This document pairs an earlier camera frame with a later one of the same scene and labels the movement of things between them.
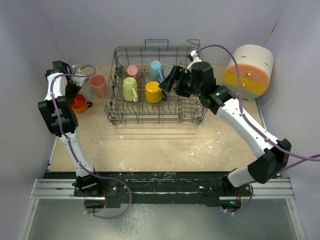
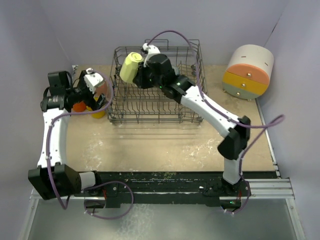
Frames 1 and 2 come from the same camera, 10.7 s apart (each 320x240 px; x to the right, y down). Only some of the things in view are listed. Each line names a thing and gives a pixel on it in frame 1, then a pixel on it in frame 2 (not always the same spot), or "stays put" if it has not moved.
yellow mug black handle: (154, 94) -> (98, 114)
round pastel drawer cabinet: (256, 64) stays put
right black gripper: (176, 72) -> (139, 79)
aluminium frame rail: (64, 189) stays put
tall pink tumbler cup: (98, 82) stays put
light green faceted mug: (130, 88) -> (129, 67)
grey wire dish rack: (135, 96) stays put
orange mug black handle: (80, 105) stays put
